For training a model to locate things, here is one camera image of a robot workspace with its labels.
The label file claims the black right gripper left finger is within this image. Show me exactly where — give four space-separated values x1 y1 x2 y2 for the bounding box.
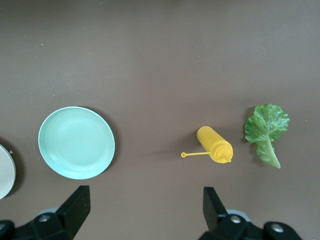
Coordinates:
0 185 91 240

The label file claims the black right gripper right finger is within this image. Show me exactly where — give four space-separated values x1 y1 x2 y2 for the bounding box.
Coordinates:
198 186 301 240

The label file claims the yellow squeeze bottle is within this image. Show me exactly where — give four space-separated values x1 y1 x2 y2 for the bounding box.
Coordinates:
180 125 234 165

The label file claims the green lettuce leaf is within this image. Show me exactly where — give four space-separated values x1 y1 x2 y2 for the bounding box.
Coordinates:
243 103 291 170

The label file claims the mint green plate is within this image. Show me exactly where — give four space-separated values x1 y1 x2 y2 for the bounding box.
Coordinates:
37 106 116 180

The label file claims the beige plate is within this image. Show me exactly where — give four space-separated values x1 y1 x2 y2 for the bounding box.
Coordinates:
0 143 17 201

